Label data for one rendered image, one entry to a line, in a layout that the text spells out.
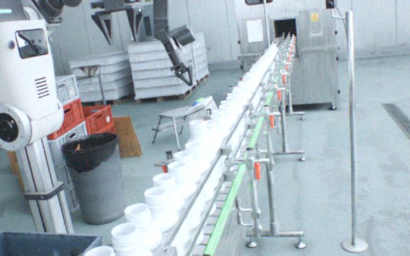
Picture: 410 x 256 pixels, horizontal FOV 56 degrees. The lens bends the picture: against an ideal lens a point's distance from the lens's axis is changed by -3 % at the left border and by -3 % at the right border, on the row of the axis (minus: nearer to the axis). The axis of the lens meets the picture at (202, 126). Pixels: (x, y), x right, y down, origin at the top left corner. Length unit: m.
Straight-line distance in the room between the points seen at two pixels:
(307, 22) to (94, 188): 3.70
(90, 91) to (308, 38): 4.75
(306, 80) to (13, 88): 4.78
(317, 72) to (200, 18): 6.32
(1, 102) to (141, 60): 6.53
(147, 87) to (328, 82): 3.63
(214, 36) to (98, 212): 8.78
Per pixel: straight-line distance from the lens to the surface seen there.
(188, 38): 1.53
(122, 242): 0.54
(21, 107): 1.29
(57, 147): 3.34
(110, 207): 3.16
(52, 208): 1.43
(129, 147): 4.63
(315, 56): 5.62
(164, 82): 7.67
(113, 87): 8.21
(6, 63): 1.26
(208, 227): 0.85
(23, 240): 1.16
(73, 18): 13.05
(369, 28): 11.24
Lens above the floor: 1.42
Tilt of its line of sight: 15 degrees down
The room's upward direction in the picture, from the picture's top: 7 degrees counter-clockwise
